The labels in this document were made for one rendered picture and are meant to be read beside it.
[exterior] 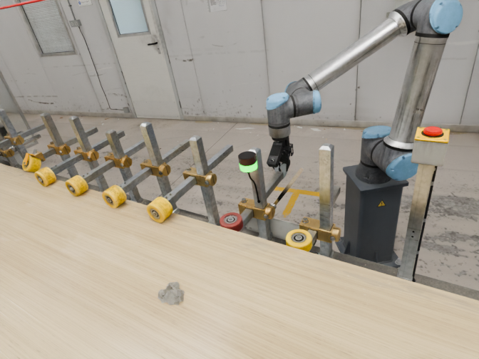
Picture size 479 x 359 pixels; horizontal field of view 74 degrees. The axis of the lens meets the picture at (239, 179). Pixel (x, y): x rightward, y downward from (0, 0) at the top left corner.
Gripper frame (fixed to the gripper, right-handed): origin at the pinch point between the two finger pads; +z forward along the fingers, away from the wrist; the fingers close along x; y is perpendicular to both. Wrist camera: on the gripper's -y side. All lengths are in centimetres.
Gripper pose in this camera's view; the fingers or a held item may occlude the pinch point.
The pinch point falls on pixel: (281, 177)
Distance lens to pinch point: 145.1
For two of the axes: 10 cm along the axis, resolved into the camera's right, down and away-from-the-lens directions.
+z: 1.4, 8.4, 5.3
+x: -8.5, -1.7, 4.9
